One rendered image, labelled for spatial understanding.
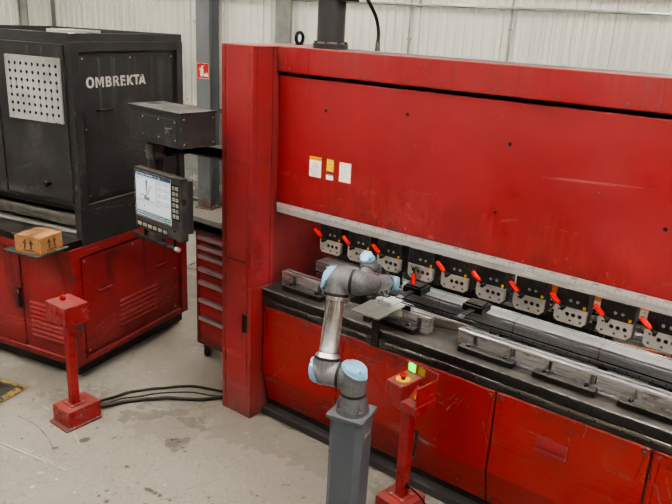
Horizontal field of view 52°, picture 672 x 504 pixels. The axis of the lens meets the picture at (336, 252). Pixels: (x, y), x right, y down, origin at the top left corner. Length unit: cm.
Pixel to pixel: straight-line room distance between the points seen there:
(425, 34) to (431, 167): 461
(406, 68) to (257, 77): 88
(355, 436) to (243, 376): 147
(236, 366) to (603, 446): 225
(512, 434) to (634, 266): 102
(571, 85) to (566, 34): 450
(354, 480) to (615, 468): 117
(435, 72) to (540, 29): 432
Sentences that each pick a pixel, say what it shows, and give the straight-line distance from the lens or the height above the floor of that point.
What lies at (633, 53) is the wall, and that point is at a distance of 763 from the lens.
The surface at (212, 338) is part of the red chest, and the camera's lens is 522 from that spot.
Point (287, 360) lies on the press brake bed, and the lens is 433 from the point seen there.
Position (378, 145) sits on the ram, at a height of 184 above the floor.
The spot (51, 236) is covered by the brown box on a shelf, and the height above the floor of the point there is 109.
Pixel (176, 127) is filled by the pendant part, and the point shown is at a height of 187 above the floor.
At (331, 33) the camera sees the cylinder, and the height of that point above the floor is 238.
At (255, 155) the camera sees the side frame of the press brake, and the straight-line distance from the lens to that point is 401.
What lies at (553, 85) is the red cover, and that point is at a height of 223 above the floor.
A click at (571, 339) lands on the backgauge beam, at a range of 373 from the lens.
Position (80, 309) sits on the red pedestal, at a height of 77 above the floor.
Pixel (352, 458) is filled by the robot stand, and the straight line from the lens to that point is 326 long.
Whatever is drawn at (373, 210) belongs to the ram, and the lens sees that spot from 376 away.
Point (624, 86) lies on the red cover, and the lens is 313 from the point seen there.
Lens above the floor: 244
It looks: 18 degrees down
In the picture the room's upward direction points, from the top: 3 degrees clockwise
